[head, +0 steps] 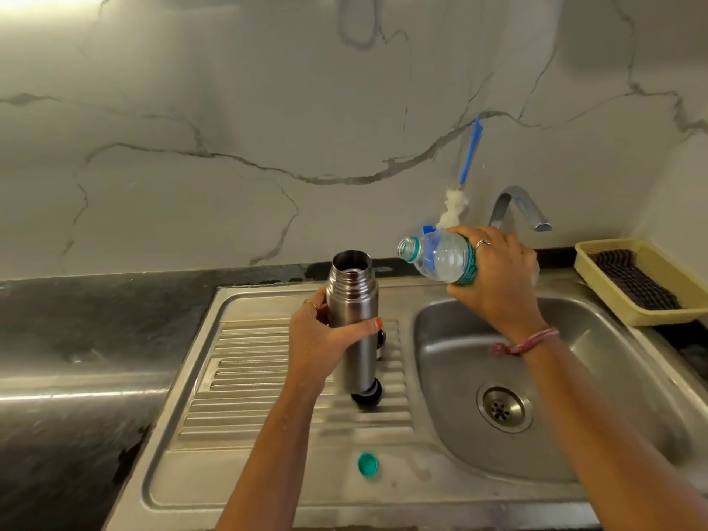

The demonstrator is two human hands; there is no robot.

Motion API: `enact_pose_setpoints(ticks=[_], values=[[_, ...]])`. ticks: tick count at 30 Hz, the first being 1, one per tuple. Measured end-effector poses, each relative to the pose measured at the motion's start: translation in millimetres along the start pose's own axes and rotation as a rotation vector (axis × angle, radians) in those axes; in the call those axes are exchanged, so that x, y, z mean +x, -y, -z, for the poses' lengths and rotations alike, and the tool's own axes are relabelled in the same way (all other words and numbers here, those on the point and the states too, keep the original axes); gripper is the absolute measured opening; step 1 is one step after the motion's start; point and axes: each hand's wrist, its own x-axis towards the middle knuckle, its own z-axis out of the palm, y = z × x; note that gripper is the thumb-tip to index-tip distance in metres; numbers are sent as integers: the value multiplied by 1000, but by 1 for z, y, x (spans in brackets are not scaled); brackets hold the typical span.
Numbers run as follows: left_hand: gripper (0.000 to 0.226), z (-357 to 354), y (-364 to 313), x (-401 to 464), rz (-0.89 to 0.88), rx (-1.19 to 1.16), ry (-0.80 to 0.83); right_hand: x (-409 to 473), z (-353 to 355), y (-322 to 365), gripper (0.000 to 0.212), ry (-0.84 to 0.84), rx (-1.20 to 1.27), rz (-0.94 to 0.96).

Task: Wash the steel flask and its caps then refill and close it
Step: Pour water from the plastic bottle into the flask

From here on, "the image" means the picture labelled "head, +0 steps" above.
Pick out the person's left hand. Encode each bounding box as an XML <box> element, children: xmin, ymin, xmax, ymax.
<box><xmin>288</xmin><ymin>284</ymin><xmax>384</xmax><ymax>389</ymax></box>

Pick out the person's right hand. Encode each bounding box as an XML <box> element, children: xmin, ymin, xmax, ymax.
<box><xmin>445</xmin><ymin>225</ymin><xmax>548</xmax><ymax>340</ymax></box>

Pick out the stainless steel flask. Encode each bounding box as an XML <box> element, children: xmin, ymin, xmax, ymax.
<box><xmin>325</xmin><ymin>250</ymin><xmax>380</xmax><ymax>395</ymax></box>

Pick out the clear plastic water bottle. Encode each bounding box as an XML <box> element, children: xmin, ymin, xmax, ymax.
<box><xmin>396</xmin><ymin>225</ymin><xmax>480</xmax><ymax>286</ymax></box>

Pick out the person's left forearm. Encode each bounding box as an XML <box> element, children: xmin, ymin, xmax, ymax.
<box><xmin>213</xmin><ymin>376</ymin><xmax>333</xmax><ymax>531</ymax></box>

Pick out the person's right forearm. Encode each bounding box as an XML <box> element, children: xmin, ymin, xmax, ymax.
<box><xmin>500</xmin><ymin>326</ymin><xmax>708</xmax><ymax>531</ymax></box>

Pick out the black flask lid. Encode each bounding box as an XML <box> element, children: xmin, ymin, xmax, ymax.
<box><xmin>352</xmin><ymin>379</ymin><xmax>384</xmax><ymax>410</ymax></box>

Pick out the stainless steel sink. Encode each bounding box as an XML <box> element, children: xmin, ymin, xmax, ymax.
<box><xmin>102</xmin><ymin>273</ymin><xmax>708</xmax><ymax>531</ymax></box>

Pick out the sink drain strainer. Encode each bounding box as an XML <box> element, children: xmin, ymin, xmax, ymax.
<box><xmin>477</xmin><ymin>383</ymin><xmax>533</xmax><ymax>434</ymax></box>

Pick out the pink thread wristband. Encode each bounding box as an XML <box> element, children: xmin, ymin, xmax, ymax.
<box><xmin>492</xmin><ymin>327</ymin><xmax>561</xmax><ymax>358</ymax></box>

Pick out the chrome faucet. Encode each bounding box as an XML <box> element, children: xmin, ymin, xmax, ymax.
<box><xmin>488</xmin><ymin>186</ymin><xmax>553</xmax><ymax>233</ymax></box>

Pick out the dark striped cloth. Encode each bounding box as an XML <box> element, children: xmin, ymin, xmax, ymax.
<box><xmin>593</xmin><ymin>250</ymin><xmax>684</xmax><ymax>311</ymax></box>

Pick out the yellow plastic tray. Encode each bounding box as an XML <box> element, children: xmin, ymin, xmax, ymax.
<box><xmin>573</xmin><ymin>239</ymin><xmax>708</xmax><ymax>327</ymax></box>

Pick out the blue handled bottle brush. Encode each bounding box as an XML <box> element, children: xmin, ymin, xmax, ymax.
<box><xmin>437</xmin><ymin>116</ymin><xmax>484</xmax><ymax>230</ymax></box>

